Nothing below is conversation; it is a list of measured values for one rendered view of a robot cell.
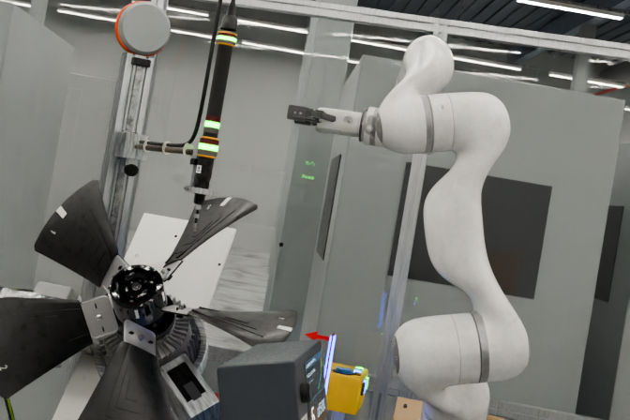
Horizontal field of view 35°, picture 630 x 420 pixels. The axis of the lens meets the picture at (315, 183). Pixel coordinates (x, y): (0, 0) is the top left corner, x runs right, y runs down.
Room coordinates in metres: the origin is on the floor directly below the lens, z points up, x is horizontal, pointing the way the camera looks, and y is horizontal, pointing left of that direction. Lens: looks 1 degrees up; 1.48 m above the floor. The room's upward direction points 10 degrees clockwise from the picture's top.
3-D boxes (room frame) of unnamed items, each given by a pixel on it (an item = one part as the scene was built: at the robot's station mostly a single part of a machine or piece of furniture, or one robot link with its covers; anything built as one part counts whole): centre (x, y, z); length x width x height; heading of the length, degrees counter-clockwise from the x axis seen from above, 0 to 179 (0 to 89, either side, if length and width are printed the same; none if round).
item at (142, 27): (2.87, 0.57, 1.88); 0.17 x 0.15 x 0.16; 81
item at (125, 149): (2.79, 0.53, 1.54); 0.10 x 0.07 x 0.08; 26
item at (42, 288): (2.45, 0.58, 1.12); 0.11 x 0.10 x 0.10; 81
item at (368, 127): (2.17, -0.10, 1.65); 0.09 x 0.03 x 0.08; 171
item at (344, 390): (2.46, -0.15, 1.02); 0.16 x 0.10 x 0.11; 171
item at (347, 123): (2.18, -0.04, 1.65); 0.11 x 0.10 x 0.07; 81
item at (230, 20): (2.23, 0.25, 1.65); 0.04 x 0.04 x 0.46
